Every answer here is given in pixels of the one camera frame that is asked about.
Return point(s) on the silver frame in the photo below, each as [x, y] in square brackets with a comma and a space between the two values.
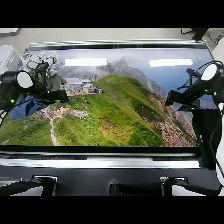
[100, 163]

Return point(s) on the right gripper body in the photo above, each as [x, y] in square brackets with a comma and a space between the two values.
[176, 98]

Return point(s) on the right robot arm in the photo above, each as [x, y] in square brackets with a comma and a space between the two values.
[213, 83]

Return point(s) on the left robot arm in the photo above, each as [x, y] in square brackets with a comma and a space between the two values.
[13, 83]

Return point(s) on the blue garment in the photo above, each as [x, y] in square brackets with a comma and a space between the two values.
[26, 108]

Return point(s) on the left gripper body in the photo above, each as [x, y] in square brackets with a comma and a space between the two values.
[55, 96]

